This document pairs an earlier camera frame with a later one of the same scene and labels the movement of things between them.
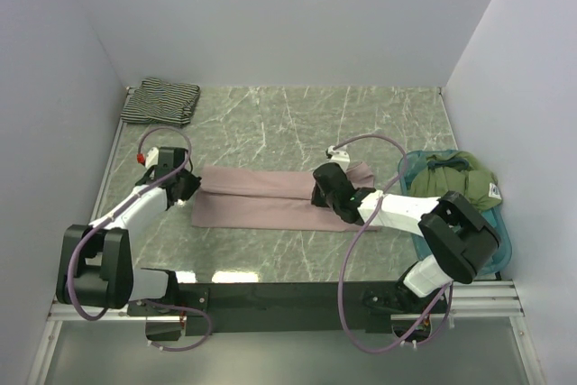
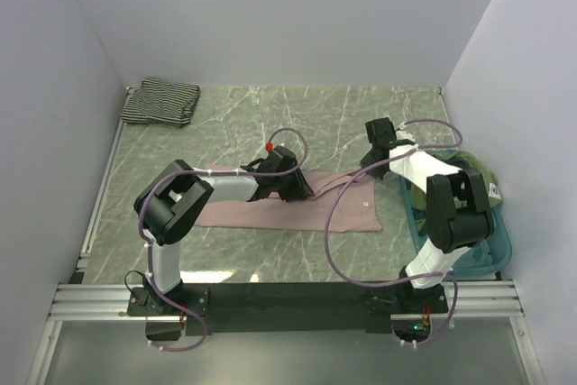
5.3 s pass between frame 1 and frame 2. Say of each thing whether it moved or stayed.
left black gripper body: moved
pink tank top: stayed
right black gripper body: moved
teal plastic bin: stayed
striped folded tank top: stayed
